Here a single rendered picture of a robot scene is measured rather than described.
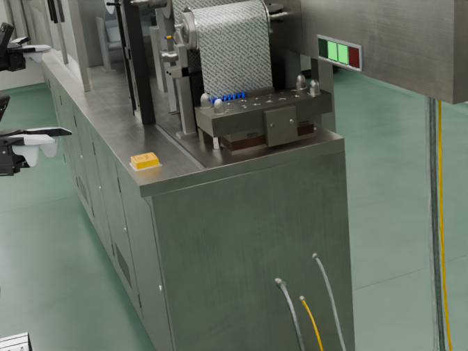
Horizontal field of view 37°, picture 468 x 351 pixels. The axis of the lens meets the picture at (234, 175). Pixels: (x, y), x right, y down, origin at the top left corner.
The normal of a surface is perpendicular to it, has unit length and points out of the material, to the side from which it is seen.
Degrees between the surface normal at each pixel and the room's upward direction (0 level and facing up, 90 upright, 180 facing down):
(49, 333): 0
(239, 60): 90
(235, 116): 90
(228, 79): 90
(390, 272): 0
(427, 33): 90
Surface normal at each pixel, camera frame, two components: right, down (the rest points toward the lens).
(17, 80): 0.36, 0.30
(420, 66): -0.93, 0.22
